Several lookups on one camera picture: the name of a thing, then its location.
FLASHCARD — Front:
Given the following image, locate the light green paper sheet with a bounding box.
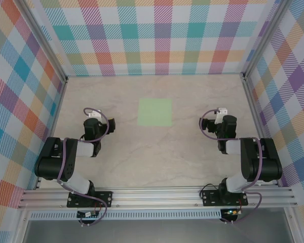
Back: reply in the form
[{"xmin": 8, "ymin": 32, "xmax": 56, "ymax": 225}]
[{"xmin": 137, "ymin": 98, "xmax": 173, "ymax": 127}]

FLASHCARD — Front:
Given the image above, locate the grey metal sheet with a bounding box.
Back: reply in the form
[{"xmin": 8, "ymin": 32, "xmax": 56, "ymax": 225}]
[{"xmin": 22, "ymin": 219, "xmax": 294, "ymax": 243}]

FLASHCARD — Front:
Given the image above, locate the small circuit board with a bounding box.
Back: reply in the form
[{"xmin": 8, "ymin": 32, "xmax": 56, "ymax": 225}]
[{"xmin": 77, "ymin": 211, "xmax": 100, "ymax": 218}]

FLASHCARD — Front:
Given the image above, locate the aluminium table edge rail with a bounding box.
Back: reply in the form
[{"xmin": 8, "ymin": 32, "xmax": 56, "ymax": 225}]
[
  {"xmin": 34, "ymin": 77, "xmax": 69, "ymax": 190},
  {"xmin": 240, "ymin": 73, "xmax": 281, "ymax": 187}
]

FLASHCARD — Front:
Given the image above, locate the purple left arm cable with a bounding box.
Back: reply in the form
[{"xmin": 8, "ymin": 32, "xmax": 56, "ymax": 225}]
[{"xmin": 57, "ymin": 107, "xmax": 109, "ymax": 227}]

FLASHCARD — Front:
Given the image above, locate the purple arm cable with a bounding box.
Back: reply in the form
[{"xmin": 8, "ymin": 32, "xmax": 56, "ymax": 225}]
[
  {"xmin": 199, "ymin": 108, "xmax": 263, "ymax": 225},
  {"xmin": 57, "ymin": 107, "xmax": 109, "ymax": 227}
]

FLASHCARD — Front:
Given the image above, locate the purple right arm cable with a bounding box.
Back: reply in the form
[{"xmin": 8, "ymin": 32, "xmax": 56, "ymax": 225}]
[{"xmin": 199, "ymin": 108, "xmax": 263, "ymax": 225}]

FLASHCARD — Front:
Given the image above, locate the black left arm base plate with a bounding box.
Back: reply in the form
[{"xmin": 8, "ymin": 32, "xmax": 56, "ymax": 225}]
[{"xmin": 67, "ymin": 191, "xmax": 113, "ymax": 209}]

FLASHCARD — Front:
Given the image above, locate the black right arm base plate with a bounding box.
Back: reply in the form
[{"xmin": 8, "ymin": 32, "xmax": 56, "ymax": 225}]
[{"xmin": 201, "ymin": 189, "xmax": 249, "ymax": 207}]

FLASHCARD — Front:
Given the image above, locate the aluminium mounting rail beam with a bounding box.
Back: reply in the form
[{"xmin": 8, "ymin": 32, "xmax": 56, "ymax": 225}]
[{"xmin": 17, "ymin": 186, "xmax": 298, "ymax": 210}]

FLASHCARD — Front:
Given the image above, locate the slotted grey cable duct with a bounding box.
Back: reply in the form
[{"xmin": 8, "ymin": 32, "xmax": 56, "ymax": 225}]
[{"xmin": 29, "ymin": 209, "xmax": 222, "ymax": 220}]

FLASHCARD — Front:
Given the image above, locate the short aluminium frame post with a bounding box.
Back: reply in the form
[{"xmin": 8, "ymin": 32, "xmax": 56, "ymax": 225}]
[
  {"xmin": 283, "ymin": 207, "xmax": 299, "ymax": 243},
  {"xmin": 14, "ymin": 209, "xmax": 32, "ymax": 243}
]

